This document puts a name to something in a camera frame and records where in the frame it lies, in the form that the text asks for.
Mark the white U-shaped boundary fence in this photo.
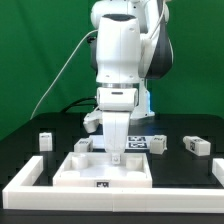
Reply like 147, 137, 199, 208
2, 156, 224, 213

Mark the white square tabletop part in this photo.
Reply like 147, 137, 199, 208
53, 152, 152, 188

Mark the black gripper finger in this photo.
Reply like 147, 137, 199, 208
111, 153, 121, 165

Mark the black cable bundle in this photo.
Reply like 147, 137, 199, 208
59, 96, 98, 114

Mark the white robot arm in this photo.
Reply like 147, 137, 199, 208
91, 0, 173, 164

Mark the white camera cable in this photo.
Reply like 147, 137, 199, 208
29, 29, 100, 120

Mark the white sheet with fiducial markers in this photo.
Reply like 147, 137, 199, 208
90, 135, 152, 149

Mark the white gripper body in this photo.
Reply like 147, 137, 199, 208
102, 112, 130, 154

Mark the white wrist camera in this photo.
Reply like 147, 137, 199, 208
83, 111, 102, 133

